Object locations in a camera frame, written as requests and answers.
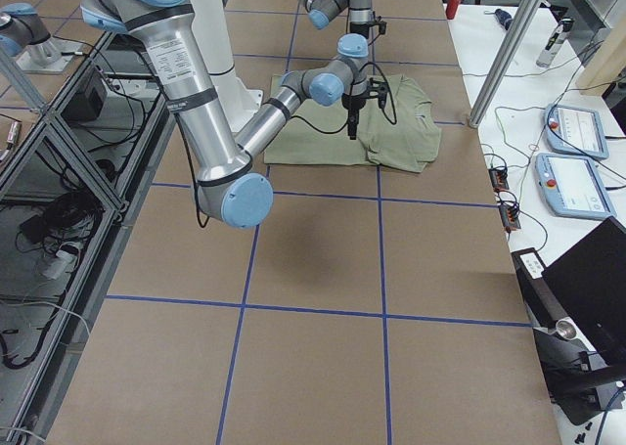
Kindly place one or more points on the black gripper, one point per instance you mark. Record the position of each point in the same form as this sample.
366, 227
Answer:
353, 102
360, 26

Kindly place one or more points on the olive green long-sleeve shirt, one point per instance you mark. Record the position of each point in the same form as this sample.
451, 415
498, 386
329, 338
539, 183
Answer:
402, 136

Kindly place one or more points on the orange black circuit board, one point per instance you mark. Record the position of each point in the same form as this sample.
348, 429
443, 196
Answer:
499, 178

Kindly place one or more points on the clear spray bottle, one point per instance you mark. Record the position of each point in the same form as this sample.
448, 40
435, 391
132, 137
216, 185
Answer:
555, 42

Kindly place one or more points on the far teach pendant tablet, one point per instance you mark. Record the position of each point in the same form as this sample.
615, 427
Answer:
575, 131

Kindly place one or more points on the teach pendant tablet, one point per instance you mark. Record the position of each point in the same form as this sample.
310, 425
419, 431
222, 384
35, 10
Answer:
575, 131
572, 187

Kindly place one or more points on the near teach pendant tablet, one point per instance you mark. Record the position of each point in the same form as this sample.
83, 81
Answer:
572, 187

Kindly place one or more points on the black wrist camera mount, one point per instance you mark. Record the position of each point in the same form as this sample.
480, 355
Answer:
377, 90
380, 24

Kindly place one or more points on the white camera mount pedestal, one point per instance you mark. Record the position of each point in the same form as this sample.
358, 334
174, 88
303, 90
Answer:
230, 44

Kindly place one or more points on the aluminium frame post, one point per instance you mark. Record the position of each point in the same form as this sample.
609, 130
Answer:
521, 21

